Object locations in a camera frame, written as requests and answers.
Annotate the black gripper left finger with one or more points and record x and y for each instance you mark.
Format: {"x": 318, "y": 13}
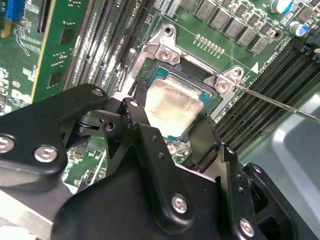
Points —
{"x": 37, "y": 120}

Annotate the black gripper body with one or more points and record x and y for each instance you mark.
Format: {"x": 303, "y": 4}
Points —
{"x": 112, "y": 212}

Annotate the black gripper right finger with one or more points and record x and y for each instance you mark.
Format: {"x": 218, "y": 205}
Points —
{"x": 205, "y": 142}

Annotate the silver-topped CPU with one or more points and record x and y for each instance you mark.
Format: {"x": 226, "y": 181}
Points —
{"x": 172, "y": 102}

